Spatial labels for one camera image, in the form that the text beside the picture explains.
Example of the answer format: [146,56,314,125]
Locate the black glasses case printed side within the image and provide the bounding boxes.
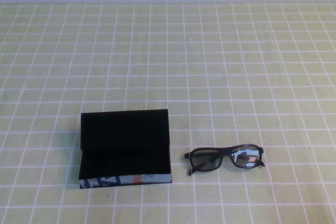
[79,109,173,189]

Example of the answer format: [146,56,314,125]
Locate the black frame glasses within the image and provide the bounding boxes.
[183,144,267,177]

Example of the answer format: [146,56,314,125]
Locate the green white grid tablecloth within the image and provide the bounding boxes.
[0,1,336,224]

